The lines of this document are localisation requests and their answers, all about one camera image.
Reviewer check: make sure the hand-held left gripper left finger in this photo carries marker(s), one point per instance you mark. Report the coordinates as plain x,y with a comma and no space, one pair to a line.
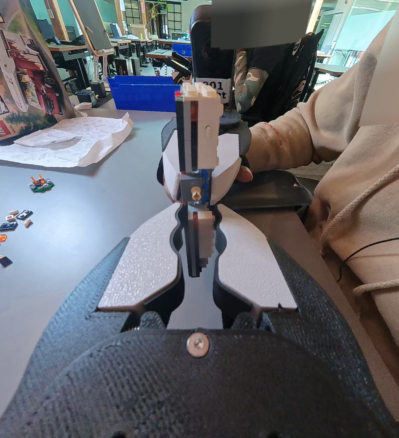
141,263

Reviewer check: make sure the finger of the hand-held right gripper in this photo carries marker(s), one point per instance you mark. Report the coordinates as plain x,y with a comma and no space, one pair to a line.
170,171
228,157

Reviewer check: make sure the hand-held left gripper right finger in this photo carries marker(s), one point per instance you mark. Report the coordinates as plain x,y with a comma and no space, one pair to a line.
254,270

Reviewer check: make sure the white grey lego vehicle build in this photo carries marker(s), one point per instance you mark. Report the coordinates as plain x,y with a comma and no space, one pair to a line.
206,119

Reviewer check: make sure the person's right forearm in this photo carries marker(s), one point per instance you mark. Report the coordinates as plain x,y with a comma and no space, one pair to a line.
288,137

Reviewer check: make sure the small green lego campfire build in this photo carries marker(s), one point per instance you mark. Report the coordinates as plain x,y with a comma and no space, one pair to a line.
41,184

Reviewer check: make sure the pile of loose lego pieces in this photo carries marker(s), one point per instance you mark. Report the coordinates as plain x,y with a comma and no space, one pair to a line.
8,226

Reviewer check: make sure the lego set cardboard box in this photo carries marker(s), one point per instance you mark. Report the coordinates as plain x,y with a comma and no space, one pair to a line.
21,68

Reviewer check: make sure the person's right hand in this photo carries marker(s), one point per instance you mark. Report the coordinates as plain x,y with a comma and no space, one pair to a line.
245,173

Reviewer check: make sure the blue plastic crate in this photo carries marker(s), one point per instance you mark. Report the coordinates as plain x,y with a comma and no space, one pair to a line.
141,94

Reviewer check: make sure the white printed paper bag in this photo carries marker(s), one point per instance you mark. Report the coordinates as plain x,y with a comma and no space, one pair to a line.
76,137

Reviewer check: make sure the dark board on wooden easel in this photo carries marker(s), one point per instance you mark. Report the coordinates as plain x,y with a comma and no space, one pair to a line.
90,24

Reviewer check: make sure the person's torso in beige hoodie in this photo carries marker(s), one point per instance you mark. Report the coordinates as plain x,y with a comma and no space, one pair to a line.
384,205

